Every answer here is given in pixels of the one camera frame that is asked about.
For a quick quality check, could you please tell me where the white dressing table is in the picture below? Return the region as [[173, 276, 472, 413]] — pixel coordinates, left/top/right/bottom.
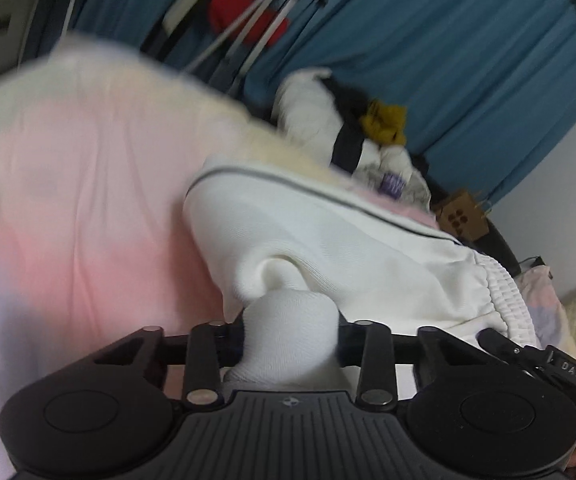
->
[[0, 0, 106, 92]]

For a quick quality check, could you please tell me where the white padded jacket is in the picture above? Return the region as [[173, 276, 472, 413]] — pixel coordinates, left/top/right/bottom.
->
[[274, 66, 349, 167]]

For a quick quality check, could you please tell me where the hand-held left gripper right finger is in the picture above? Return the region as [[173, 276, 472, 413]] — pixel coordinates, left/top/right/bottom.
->
[[337, 319, 473, 407]]

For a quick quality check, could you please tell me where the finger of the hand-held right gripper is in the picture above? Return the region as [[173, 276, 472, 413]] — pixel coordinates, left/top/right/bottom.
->
[[476, 328, 541, 377]]

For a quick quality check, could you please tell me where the pastel pillow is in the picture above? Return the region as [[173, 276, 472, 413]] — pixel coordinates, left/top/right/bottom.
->
[[514, 264, 571, 348]]

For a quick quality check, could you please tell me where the black bed frame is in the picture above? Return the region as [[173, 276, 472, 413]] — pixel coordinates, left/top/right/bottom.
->
[[466, 227, 521, 277]]

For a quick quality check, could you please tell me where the blue curtain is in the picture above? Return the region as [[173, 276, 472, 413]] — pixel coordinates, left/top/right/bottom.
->
[[245, 0, 576, 207], [74, 0, 269, 73]]

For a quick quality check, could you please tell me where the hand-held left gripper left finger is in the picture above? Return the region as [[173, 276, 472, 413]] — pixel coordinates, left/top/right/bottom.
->
[[90, 320, 247, 407]]

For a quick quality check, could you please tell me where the mustard yellow cloth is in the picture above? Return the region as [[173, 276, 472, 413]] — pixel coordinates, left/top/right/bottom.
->
[[360, 100, 409, 147]]

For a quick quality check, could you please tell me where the black cloth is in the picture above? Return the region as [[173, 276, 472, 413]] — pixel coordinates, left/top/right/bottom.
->
[[324, 77, 375, 173]]

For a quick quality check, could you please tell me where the red cloth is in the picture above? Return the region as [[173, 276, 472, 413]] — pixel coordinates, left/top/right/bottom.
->
[[210, 0, 291, 47]]

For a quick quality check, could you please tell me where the brown paper bag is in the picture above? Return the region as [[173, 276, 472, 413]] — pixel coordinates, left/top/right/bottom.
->
[[436, 189, 489, 239]]

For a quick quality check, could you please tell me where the black and white chair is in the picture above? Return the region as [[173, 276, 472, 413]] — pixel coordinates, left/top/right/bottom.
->
[[139, 0, 241, 58]]

